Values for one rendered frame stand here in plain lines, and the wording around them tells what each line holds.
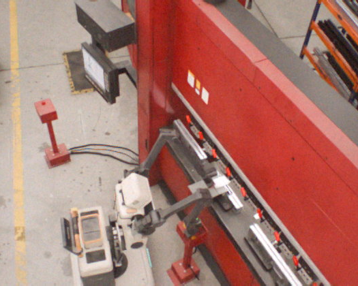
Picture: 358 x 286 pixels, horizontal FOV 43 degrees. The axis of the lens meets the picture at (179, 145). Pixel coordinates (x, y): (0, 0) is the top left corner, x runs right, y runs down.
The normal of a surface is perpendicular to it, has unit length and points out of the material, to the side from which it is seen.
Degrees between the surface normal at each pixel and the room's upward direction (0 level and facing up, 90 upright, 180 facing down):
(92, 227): 0
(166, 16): 90
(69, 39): 0
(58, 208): 0
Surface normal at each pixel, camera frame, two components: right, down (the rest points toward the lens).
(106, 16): 0.05, -0.65
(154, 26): 0.48, 0.68
